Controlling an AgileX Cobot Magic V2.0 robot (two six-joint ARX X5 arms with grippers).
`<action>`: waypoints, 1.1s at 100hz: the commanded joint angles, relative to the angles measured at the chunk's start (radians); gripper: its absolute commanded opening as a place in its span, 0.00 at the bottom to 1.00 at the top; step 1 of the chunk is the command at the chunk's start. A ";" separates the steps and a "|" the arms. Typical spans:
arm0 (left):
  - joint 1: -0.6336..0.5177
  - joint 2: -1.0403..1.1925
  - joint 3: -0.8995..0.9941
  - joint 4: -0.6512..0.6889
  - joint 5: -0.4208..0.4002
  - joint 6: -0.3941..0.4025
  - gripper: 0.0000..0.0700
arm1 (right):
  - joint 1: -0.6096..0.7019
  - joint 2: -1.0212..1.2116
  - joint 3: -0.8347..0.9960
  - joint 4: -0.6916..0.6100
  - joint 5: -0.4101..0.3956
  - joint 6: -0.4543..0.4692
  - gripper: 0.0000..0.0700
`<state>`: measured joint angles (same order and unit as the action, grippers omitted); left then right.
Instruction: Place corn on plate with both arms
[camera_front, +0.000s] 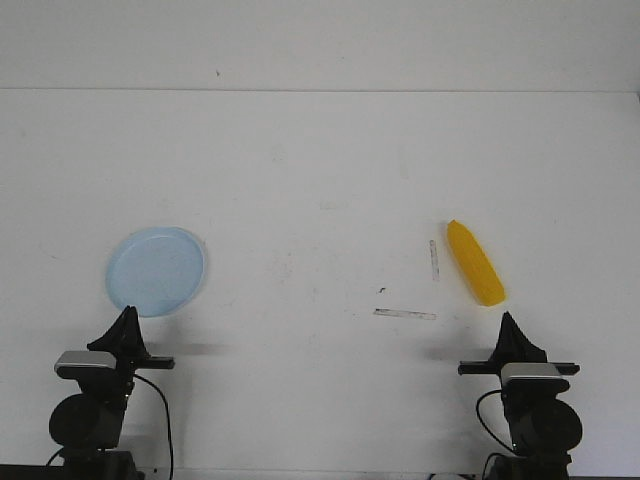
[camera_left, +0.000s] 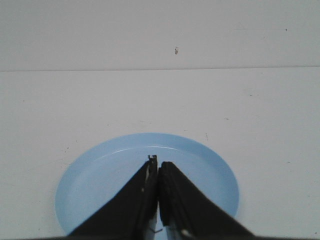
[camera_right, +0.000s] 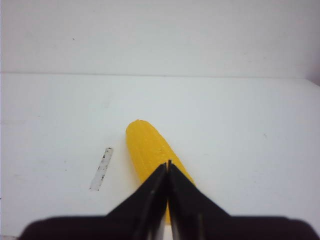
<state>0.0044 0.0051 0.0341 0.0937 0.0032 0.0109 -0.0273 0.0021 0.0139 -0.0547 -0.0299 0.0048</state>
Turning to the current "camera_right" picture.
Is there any short clear tape strip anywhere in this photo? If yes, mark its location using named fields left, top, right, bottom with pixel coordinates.
left=89, top=147, right=114, bottom=191

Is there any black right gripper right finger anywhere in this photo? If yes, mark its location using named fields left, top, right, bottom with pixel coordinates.
left=167, top=160, right=231, bottom=240

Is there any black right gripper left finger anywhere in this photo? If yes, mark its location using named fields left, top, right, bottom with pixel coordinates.
left=106, top=163, right=167, bottom=240

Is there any yellow corn cob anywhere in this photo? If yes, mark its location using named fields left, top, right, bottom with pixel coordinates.
left=125, top=119, right=195, bottom=225

